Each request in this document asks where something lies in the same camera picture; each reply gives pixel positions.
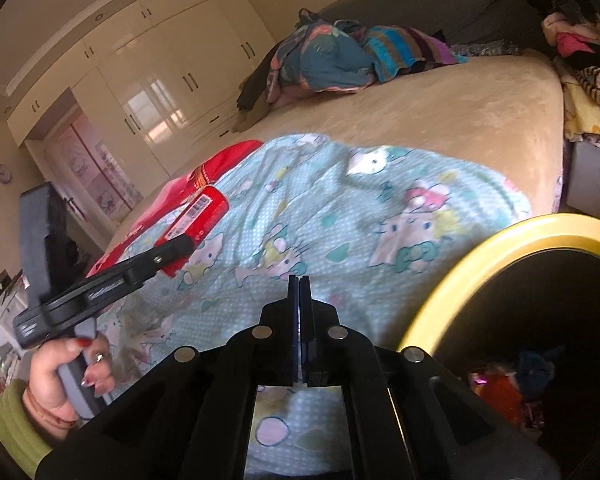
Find red barcode package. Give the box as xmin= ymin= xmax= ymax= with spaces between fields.
xmin=155 ymin=185 xmax=230 ymax=278

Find red plastic wrapper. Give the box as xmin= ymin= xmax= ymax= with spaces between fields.
xmin=469 ymin=365 xmax=524 ymax=429

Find blue plastic scrap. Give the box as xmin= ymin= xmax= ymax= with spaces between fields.
xmin=516 ymin=352 xmax=555 ymax=398

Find green sleeve left forearm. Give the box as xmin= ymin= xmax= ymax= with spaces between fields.
xmin=0 ymin=379 xmax=53 ymax=479

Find yellow rimmed black trash bin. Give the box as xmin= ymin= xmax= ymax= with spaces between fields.
xmin=401 ymin=214 xmax=600 ymax=479

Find left hand red nails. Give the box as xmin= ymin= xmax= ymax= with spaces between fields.
xmin=22 ymin=336 xmax=116 ymax=439

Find light blue cartoon quilt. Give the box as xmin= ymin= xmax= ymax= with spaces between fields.
xmin=97 ymin=132 xmax=534 ymax=478

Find pink sliding door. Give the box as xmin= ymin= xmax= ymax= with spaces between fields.
xmin=42 ymin=106 xmax=143 ymax=237

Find red blanket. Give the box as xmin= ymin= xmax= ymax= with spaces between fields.
xmin=86 ymin=140 xmax=263 ymax=278

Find cream glossy wardrobe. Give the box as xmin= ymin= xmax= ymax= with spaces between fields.
xmin=7 ymin=0 xmax=273 ymax=194

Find blue floral bedding pile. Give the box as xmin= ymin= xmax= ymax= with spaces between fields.
xmin=265 ymin=8 xmax=376 ymax=107

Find striped colourful blanket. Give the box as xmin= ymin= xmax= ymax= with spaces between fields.
xmin=362 ymin=25 xmax=467 ymax=84

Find beige bed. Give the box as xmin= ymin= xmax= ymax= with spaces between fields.
xmin=104 ymin=48 xmax=566 ymax=256

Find grey storage box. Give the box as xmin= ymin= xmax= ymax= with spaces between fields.
xmin=566 ymin=142 xmax=600 ymax=218

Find grey headboard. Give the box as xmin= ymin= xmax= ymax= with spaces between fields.
xmin=320 ymin=0 xmax=547 ymax=51

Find yellow cartoon blanket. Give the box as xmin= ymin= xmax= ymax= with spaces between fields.
xmin=553 ymin=58 xmax=600 ymax=142

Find pile of clothes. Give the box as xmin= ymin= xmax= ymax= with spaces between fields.
xmin=528 ymin=0 xmax=600 ymax=105

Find round wall clock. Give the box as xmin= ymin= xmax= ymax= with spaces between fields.
xmin=0 ymin=164 xmax=12 ymax=184

